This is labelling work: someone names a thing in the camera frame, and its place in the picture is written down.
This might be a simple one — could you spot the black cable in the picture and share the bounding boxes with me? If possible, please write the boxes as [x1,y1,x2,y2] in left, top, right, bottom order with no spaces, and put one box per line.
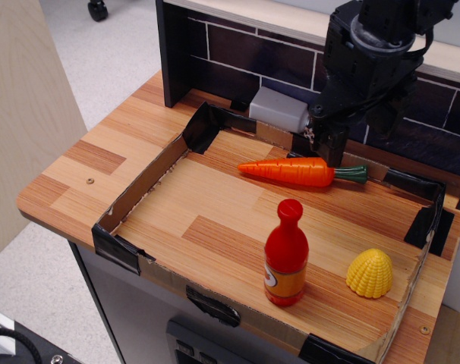
[0,328,41,364]

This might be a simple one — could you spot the black chair caster wheel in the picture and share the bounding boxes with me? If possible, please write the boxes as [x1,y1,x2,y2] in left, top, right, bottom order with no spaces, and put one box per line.
[87,0,109,22]

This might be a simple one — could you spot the grey toy faucet block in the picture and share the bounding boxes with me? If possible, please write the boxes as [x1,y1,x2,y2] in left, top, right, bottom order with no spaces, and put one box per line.
[249,87,309,133]

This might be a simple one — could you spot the cardboard fence with black tape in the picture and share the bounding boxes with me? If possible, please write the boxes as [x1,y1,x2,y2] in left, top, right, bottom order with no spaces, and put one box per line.
[93,104,455,363]

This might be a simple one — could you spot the light wooden panel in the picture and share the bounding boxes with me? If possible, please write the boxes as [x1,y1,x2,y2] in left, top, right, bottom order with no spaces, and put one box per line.
[0,1,87,252]

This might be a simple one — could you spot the yellow toy corn piece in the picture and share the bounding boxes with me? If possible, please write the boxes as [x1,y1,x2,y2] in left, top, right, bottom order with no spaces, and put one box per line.
[345,249,393,299]

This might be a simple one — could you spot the orange toy carrot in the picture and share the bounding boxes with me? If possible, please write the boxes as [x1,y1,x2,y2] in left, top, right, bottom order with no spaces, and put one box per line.
[238,157,368,187]

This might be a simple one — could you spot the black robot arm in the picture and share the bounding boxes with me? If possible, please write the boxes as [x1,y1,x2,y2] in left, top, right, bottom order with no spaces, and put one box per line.
[308,1,455,167]

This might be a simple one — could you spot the red hot sauce bottle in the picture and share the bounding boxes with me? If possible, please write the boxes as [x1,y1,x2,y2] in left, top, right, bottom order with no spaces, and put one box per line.
[264,199,309,306]

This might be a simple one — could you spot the dark brick pattern backsplash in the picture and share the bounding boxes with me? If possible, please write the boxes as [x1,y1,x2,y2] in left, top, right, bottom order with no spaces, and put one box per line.
[156,1,460,175]

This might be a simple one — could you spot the grey cabinet with black panel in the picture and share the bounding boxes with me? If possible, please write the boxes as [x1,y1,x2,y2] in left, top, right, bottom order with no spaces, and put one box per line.
[71,244,301,363]

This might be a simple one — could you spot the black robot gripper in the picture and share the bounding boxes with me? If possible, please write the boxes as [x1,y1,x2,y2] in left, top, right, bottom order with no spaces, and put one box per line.
[309,10,424,167]

